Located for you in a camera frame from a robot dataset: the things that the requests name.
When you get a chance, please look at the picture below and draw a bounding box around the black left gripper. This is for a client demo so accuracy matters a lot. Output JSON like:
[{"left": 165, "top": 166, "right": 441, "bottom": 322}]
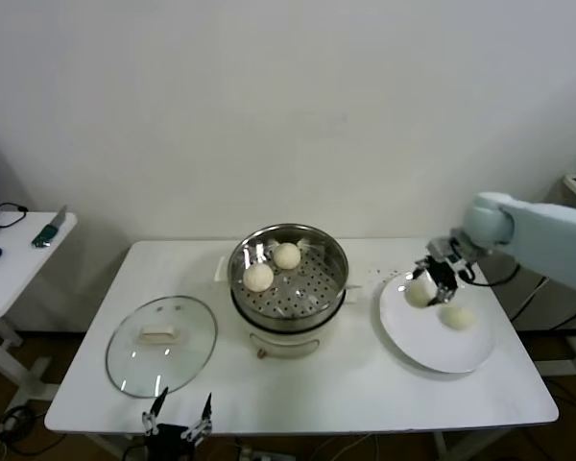
[{"left": 141, "top": 386, "right": 215, "bottom": 461}]

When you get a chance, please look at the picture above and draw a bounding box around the large white plate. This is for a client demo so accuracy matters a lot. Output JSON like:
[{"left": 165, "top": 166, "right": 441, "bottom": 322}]
[{"left": 377, "top": 276, "right": 498, "bottom": 376}]

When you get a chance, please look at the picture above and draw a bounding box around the white power cable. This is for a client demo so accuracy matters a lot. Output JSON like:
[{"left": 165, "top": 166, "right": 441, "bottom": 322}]
[{"left": 508, "top": 276, "right": 558, "bottom": 321}]

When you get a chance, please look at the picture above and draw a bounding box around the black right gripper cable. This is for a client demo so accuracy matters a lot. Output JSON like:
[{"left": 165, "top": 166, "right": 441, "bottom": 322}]
[{"left": 460, "top": 263, "right": 522, "bottom": 288}]

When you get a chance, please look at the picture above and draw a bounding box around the floor power strip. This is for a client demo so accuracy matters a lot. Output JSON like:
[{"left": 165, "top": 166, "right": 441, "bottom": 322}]
[{"left": 0, "top": 407, "right": 36, "bottom": 439}]

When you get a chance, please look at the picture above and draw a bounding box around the glass lid with beige handle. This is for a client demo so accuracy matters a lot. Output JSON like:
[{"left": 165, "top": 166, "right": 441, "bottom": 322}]
[{"left": 105, "top": 295, "right": 220, "bottom": 400}]

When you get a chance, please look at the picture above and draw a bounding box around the thin black looped cable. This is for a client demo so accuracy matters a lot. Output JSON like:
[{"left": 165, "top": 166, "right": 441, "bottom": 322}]
[{"left": 0, "top": 201, "right": 30, "bottom": 230}]

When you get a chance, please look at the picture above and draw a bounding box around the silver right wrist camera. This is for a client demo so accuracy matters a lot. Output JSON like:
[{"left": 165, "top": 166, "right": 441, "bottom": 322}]
[{"left": 425, "top": 237, "right": 463, "bottom": 263}]

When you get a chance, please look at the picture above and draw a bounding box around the white steamed baozi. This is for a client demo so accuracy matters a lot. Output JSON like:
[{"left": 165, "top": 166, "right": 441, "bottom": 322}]
[
  {"left": 242, "top": 263, "right": 275, "bottom": 293},
  {"left": 403, "top": 279, "right": 436, "bottom": 309},
  {"left": 440, "top": 305, "right": 475, "bottom": 332},
  {"left": 273, "top": 242, "right": 302, "bottom": 270}
]

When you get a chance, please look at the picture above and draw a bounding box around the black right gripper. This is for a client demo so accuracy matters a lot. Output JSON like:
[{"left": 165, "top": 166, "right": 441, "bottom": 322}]
[{"left": 410, "top": 256, "right": 463, "bottom": 308}]

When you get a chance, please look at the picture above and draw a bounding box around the perforated steel steamer basket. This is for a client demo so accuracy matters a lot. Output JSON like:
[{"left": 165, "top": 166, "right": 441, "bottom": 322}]
[{"left": 214, "top": 223, "right": 365, "bottom": 332}]

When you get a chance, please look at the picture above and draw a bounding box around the small white side table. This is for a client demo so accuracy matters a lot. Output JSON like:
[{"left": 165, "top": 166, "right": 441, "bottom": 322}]
[{"left": 0, "top": 210, "right": 80, "bottom": 402}]

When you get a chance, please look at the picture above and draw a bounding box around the green handled knife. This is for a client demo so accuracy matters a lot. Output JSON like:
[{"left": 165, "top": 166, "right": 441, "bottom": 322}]
[{"left": 32, "top": 205, "right": 69, "bottom": 249}]

